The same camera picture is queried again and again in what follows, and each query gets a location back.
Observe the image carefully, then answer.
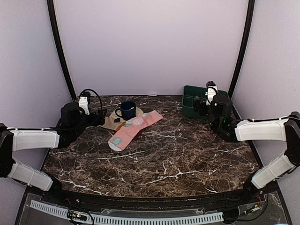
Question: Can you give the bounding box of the black front rail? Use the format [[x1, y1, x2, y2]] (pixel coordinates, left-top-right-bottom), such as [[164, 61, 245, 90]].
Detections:
[[43, 190, 257, 211]]

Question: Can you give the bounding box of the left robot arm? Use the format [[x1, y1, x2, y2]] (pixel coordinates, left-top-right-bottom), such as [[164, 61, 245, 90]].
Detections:
[[0, 102, 107, 204]]

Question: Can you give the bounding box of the black frame post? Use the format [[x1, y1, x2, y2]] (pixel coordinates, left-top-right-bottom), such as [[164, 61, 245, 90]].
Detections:
[[46, 0, 77, 100], [228, 0, 255, 98]]

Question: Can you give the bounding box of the pink patterned sock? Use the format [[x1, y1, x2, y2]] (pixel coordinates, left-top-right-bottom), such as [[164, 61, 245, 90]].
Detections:
[[108, 110, 163, 152]]

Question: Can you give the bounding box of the black right frame post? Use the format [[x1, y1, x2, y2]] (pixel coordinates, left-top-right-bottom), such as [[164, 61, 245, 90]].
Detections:
[[228, 0, 255, 98]]

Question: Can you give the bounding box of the beige striped sock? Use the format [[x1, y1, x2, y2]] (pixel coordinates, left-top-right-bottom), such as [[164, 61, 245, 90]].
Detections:
[[99, 116, 126, 131]]

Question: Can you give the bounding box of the white slotted cable duct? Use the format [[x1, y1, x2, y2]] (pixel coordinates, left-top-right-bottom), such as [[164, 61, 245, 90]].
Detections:
[[29, 200, 224, 225]]

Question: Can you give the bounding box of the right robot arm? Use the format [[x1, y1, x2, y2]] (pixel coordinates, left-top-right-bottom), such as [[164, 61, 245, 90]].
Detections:
[[194, 94, 300, 203]]

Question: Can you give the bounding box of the dark blue mug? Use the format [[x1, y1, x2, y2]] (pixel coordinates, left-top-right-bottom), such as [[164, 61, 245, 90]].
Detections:
[[115, 101, 136, 120]]

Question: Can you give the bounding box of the green compartment tray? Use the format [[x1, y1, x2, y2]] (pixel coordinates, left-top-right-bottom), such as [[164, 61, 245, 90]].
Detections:
[[182, 85, 233, 119]]

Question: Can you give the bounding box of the black left frame post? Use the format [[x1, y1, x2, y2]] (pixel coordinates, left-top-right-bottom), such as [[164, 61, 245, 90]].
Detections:
[[46, 0, 77, 100]]

